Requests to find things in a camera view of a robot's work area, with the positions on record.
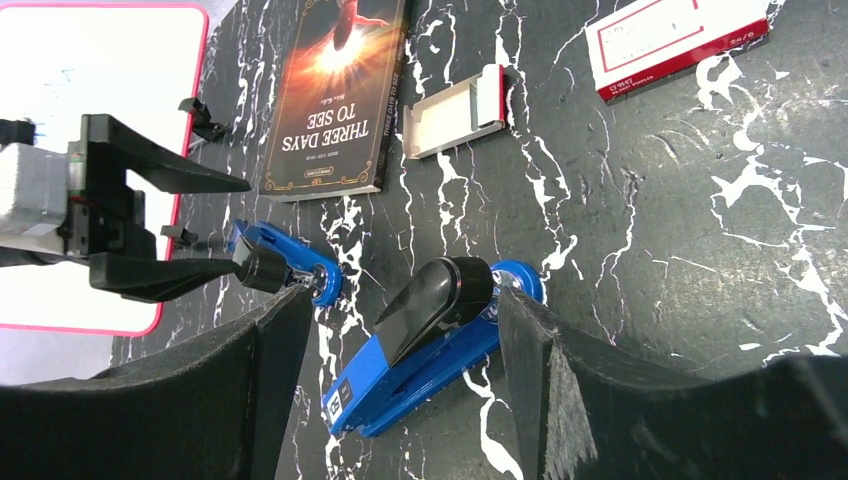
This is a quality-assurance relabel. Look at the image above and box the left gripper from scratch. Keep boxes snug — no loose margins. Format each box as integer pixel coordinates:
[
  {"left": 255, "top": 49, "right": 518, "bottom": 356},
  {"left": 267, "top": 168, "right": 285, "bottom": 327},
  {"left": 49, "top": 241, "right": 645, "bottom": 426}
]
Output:
[{"left": 1, "top": 114, "right": 251, "bottom": 303}]

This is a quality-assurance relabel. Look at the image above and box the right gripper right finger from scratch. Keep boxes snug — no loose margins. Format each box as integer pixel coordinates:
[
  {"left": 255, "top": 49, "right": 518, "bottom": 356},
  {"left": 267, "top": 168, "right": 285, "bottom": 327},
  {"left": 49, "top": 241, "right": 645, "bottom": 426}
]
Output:
[{"left": 498, "top": 288, "right": 847, "bottom": 479}]

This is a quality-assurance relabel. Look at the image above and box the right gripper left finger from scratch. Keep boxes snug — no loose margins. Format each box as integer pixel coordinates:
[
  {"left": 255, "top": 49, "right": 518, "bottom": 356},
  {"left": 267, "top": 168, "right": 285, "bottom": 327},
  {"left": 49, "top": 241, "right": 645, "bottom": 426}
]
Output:
[{"left": 1, "top": 288, "right": 313, "bottom": 479}]

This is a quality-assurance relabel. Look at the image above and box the blue stapler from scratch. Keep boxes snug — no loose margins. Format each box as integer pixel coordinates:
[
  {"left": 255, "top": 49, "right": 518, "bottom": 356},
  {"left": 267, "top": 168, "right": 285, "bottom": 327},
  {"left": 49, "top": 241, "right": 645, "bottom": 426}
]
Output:
[
  {"left": 322, "top": 256, "right": 543, "bottom": 437},
  {"left": 227, "top": 219, "right": 343, "bottom": 308}
]

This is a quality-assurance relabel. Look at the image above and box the staples box tray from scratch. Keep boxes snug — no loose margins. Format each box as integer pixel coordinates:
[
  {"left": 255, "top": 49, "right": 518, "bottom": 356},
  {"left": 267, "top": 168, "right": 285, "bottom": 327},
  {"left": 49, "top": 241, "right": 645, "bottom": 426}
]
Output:
[{"left": 402, "top": 64, "right": 507, "bottom": 159}]

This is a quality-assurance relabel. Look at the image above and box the red staples box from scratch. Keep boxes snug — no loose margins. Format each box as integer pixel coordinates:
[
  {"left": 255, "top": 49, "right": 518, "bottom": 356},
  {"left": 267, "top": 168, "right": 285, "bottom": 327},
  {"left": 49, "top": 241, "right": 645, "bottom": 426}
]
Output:
[{"left": 585, "top": 0, "right": 769, "bottom": 101}]

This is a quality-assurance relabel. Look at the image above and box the pink framed whiteboard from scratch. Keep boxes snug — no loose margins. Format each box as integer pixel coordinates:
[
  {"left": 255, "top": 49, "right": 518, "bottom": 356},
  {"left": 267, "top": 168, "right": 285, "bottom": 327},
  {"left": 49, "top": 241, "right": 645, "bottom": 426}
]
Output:
[{"left": 1, "top": 1, "right": 209, "bottom": 336}]

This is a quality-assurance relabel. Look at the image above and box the three days to see book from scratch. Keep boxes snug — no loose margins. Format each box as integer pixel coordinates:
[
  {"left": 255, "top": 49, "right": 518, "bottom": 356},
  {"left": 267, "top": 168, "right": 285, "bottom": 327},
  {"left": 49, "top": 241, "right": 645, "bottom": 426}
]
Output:
[{"left": 258, "top": 0, "right": 412, "bottom": 202}]

